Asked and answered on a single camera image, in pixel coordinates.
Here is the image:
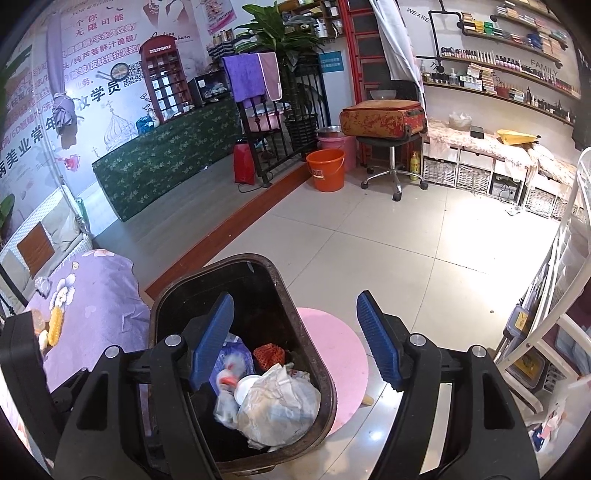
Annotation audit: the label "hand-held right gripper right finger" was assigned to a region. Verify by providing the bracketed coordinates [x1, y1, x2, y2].
[355, 290, 542, 480]

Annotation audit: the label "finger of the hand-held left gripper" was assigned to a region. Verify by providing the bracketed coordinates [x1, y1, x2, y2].
[0, 310, 61, 462]

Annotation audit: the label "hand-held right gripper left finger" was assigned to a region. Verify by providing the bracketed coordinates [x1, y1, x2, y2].
[53, 291, 236, 480]

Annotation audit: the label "purple plastic bag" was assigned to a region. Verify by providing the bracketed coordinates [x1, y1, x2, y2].
[210, 336, 254, 393]

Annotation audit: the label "yellow foam fruit net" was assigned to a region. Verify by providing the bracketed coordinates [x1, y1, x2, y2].
[48, 307, 64, 348]

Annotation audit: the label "orange foam fruit net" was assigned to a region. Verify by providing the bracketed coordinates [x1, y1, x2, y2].
[253, 343, 287, 370]

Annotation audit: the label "black trash bin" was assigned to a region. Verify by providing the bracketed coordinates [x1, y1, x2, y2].
[148, 253, 338, 478]

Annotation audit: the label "pink round stool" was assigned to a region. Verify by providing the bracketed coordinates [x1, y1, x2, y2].
[295, 307, 370, 437]

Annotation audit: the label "white round plastic lid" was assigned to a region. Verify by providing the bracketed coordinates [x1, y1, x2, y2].
[235, 375, 260, 406]

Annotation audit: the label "crumpled white plastic bag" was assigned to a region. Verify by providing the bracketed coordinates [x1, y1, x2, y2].
[238, 364, 321, 450]

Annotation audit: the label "purple floral blanket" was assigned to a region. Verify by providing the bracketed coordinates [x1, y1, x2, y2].
[0, 249, 153, 416]

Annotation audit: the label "orange cushion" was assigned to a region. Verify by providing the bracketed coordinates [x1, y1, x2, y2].
[16, 222, 55, 273]

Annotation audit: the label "white metal rack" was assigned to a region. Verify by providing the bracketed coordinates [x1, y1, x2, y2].
[494, 148, 591, 416]

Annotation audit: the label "orange plastic bucket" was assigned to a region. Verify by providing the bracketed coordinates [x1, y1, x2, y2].
[305, 148, 346, 193]

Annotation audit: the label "white wicker basket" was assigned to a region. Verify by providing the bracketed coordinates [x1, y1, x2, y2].
[422, 157, 458, 185]
[457, 164, 490, 192]
[524, 187, 557, 217]

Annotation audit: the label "red paper bag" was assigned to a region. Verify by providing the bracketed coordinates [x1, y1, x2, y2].
[233, 141, 256, 184]

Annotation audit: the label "black swivel stool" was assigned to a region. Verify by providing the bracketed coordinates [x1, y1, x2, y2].
[356, 134, 429, 201]

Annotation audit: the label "green floral covered counter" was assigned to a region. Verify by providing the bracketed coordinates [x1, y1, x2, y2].
[91, 95, 243, 222]

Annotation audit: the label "pink plastic bucket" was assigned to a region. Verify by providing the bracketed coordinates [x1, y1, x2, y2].
[318, 134, 357, 172]

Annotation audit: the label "low cabinet with lace cloth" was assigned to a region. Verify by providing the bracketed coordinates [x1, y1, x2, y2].
[422, 117, 578, 217]

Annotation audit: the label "red patterned suitcase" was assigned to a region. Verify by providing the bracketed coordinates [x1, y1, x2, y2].
[340, 100, 428, 138]

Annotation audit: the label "pink basin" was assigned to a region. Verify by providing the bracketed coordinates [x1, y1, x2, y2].
[247, 108, 283, 131]

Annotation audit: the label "black iron rack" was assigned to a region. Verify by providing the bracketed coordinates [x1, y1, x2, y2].
[235, 65, 331, 185]

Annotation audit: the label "yellow paper bag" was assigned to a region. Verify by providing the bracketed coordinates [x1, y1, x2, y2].
[496, 129, 541, 145]

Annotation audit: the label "black display box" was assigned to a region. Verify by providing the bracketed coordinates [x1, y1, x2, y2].
[187, 69, 230, 108]

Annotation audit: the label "red telephone booth shelf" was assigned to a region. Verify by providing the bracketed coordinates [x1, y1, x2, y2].
[139, 36, 195, 124]

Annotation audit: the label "purple towel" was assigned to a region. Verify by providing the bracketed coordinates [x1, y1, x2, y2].
[223, 53, 267, 102]

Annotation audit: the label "pink towel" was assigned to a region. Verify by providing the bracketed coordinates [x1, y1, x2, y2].
[257, 52, 283, 101]

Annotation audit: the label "tied purple curtain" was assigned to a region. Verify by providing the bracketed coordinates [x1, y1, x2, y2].
[48, 9, 86, 144]

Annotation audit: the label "red ladder shelf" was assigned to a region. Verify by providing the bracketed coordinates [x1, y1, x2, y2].
[336, 0, 393, 107]

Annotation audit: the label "green potted plant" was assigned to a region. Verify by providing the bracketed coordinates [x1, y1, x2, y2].
[235, 2, 326, 134]

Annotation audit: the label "blue wall sign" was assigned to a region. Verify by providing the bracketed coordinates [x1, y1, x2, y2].
[318, 50, 345, 72]

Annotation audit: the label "large wall poster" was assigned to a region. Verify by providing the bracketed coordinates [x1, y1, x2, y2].
[0, 0, 208, 204]

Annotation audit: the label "wall shelves with products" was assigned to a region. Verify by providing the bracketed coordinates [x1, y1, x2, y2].
[416, 0, 583, 125]

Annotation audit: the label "pink wall poster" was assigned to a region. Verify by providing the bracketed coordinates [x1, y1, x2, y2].
[203, 0, 241, 35]

